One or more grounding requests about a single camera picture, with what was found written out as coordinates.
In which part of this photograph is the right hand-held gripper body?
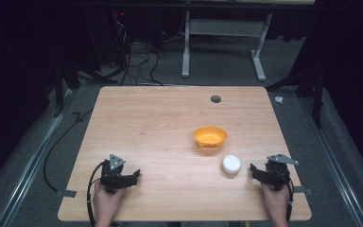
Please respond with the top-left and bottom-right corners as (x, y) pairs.
(262, 153), (300, 192)

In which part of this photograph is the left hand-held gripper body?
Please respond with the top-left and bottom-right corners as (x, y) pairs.
(99, 153), (130, 194)

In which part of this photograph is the person's left hand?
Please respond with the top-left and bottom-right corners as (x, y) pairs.
(92, 181), (126, 223)

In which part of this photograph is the person's right hand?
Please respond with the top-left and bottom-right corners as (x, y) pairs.
(260, 183), (291, 224)

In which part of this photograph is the white round lid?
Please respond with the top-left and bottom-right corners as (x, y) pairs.
(220, 154), (243, 176)

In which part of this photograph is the grey tape strip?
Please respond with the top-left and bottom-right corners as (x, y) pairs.
(292, 185), (314, 197)
(56, 188), (78, 200)

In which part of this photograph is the orange plastic bowl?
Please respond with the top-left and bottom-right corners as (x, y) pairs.
(192, 126), (229, 149)

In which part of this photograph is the black metal stand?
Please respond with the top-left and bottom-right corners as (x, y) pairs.
(52, 59), (119, 118)
(265, 67), (326, 130)

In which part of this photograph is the dark computer tower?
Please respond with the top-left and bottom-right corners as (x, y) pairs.
(84, 9), (130, 65)

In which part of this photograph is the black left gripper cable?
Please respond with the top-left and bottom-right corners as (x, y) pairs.
(86, 160), (108, 227)

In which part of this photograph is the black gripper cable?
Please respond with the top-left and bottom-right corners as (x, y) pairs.
(86, 160), (108, 227)
(283, 175), (296, 223)

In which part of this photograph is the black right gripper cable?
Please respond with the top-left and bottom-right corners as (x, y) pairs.
(283, 175), (296, 223)

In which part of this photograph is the metal floor rail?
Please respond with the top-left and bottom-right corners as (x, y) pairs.
(297, 96), (363, 227)
(0, 89), (78, 227)

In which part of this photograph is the long black floor cable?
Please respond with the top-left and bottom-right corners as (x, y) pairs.
(43, 108), (95, 193)

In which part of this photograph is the tangle of black floor cables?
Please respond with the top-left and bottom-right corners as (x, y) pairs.
(110, 18), (164, 87)

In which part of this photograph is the white metal desk frame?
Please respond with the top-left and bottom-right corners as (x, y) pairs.
(181, 10), (274, 82)

